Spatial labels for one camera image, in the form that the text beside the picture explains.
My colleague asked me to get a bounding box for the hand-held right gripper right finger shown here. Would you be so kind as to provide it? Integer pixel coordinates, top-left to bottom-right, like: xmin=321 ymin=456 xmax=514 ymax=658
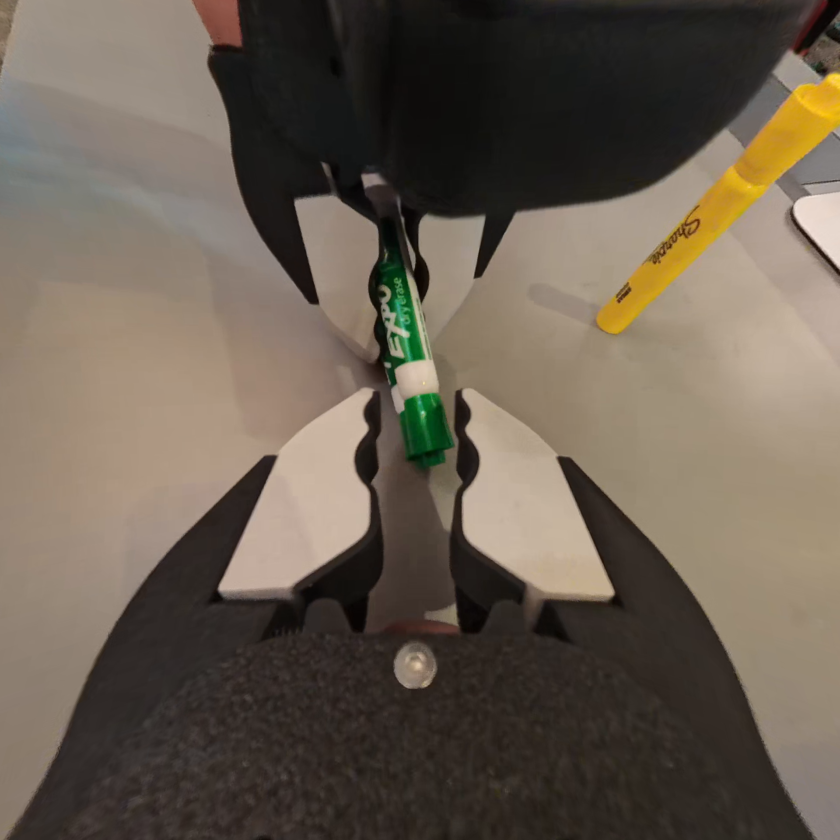
xmin=449 ymin=387 xmax=616 ymax=634

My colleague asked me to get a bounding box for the person's left hand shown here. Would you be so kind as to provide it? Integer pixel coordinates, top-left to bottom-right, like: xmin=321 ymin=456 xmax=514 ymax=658
xmin=193 ymin=0 xmax=246 ymax=48

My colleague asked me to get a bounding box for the yellow highlighter marker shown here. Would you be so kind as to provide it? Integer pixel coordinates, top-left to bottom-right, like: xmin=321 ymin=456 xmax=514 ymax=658
xmin=596 ymin=73 xmax=840 ymax=336

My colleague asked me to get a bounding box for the grey desk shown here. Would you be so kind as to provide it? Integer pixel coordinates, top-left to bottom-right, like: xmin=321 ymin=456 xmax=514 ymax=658
xmin=0 ymin=0 xmax=840 ymax=840

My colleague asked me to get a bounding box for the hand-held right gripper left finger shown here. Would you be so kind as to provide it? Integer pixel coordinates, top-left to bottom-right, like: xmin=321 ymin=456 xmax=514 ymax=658
xmin=217 ymin=387 xmax=385 ymax=634

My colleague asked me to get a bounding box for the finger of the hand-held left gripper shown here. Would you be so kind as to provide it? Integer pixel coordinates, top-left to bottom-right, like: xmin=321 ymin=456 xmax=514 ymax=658
xmin=293 ymin=172 xmax=396 ymax=364
xmin=399 ymin=206 xmax=488 ymax=342

